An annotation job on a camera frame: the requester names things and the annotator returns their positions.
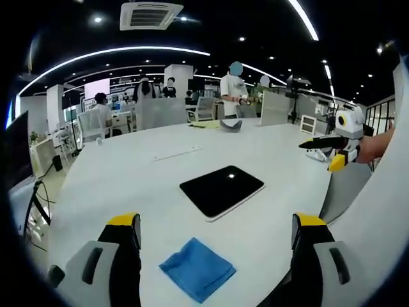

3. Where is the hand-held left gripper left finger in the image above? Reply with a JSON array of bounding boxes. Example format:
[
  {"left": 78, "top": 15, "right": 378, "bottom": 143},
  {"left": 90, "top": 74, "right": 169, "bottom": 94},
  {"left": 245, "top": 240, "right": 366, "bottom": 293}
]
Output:
[{"left": 47, "top": 212, "right": 143, "bottom": 307}]

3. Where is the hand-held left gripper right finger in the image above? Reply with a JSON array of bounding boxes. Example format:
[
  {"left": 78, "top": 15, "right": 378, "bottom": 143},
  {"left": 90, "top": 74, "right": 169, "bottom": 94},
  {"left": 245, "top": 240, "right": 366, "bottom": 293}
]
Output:
[{"left": 289, "top": 212, "right": 360, "bottom": 307}]

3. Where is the blue cleaning cloth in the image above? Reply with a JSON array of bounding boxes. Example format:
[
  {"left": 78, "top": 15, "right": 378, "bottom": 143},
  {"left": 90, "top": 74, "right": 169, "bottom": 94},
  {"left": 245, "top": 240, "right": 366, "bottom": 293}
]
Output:
[{"left": 158, "top": 237, "right": 238, "bottom": 304}]

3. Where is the white stand on table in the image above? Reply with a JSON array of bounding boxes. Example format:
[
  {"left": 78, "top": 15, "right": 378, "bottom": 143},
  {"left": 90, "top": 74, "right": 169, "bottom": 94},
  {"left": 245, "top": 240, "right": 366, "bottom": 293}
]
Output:
[{"left": 304, "top": 148, "right": 330, "bottom": 162}]

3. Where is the small white framed box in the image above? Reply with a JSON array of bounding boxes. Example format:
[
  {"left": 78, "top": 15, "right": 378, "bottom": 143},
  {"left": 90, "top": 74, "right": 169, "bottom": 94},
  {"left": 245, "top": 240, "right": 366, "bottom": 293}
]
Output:
[{"left": 300, "top": 114, "right": 316, "bottom": 134}]

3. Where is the grey panel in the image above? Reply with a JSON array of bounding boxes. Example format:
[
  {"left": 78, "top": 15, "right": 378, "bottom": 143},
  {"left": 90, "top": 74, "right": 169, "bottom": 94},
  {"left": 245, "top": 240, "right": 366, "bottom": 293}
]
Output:
[{"left": 318, "top": 162, "right": 374, "bottom": 225}]

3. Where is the black tripod with screen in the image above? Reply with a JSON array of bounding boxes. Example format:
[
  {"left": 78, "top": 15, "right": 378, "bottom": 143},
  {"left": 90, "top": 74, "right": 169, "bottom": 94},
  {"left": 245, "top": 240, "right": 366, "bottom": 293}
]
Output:
[{"left": 284, "top": 74, "right": 313, "bottom": 125}]

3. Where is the grey desk partition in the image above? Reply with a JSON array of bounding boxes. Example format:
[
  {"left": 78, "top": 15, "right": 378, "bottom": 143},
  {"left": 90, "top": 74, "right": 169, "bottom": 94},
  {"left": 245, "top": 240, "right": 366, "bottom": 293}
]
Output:
[
  {"left": 135, "top": 95, "right": 188, "bottom": 130},
  {"left": 259, "top": 91, "right": 290, "bottom": 127}
]

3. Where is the grey curved headset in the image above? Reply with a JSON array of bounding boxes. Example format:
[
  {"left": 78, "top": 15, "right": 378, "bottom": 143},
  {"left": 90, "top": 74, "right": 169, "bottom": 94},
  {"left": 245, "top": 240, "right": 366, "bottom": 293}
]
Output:
[{"left": 219, "top": 118, "right": 243, "bottom": 133}]

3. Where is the yellow paper sheet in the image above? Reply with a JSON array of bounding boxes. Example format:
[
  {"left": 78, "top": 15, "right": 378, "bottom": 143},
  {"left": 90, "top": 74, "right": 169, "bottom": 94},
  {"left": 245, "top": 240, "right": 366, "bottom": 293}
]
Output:
[{"left": 187, "top": 120, "right": 220, "bottom": 130}]

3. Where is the white mesh office chair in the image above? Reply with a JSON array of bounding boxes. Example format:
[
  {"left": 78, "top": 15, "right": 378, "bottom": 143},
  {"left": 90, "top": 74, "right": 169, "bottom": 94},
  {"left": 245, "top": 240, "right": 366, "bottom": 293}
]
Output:
[
  {"left": 194, "top": 97, "right": 215, "bottom": 122},
  {"left": 77, "top": 110, "right": 107, "bottom": 142}
]

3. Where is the white low cabinet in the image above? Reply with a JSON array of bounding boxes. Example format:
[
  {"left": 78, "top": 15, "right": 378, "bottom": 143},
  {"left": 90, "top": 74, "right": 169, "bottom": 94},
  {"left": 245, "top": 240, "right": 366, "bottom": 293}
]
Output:
[{"left": 31, "top": 136, "right": 56, "bottom": 179}]

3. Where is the black monitor screen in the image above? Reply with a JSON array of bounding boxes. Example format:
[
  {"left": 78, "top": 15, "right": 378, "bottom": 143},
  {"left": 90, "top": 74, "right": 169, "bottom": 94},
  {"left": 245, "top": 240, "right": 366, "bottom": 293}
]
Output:
[{"left": 4, "top": 110, "right": 35, "bottom": 190}]

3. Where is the ceiling air conditioner vent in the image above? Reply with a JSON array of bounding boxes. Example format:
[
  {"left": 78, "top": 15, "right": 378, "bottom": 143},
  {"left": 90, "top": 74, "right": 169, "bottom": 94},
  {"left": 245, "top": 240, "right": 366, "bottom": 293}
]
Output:
[{"left": 119, "top": 1, "right": 185, "bottom": 32}]

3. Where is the white cable cover strip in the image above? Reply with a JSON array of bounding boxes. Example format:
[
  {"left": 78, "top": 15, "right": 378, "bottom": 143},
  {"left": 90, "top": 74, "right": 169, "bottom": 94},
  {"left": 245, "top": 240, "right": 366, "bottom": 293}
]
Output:
[{"left": 152, "top": 145, "right": 203, "bottom": 162}]

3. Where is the pink wall screen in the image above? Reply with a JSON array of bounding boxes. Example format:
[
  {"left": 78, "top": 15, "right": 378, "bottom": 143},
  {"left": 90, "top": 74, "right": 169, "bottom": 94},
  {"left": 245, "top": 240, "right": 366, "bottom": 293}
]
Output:
[{"left": 84, "top": 79, "right": 111, "bottom": 100}]

